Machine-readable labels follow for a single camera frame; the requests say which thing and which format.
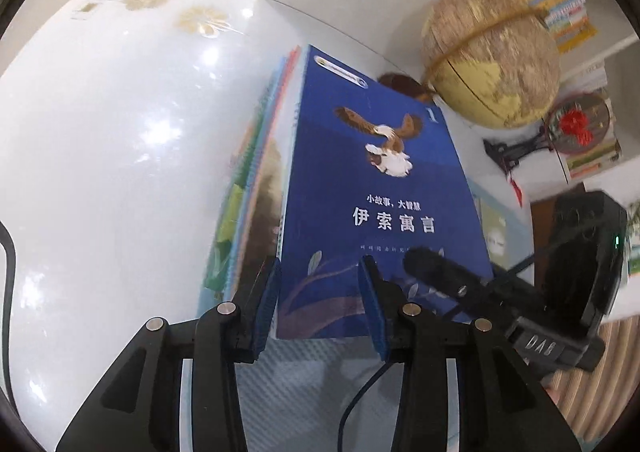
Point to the stack of organized volumes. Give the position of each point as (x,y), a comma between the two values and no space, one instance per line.
(250,192)

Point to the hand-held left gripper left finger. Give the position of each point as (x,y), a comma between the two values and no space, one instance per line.
(265,307)

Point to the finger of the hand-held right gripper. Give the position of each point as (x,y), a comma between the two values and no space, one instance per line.
(435,269)

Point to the blue eagle cover book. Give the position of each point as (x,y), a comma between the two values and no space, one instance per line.
(380,182)

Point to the black carved fan stand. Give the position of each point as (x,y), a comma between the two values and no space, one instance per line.
(510,152)

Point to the yellow antique globe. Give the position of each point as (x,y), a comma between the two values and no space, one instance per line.
(490,52)

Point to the brown wooden cabinet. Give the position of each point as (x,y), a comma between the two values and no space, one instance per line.
(542,227)

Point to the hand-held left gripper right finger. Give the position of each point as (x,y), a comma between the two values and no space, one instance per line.
(372,307)

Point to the blue quilted table mat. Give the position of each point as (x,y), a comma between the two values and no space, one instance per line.
(310,382)

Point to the striped beige rug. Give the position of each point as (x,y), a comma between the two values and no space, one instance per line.
(600,382)

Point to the round embroidered fan ornament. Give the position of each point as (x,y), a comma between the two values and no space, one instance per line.
(575,122)

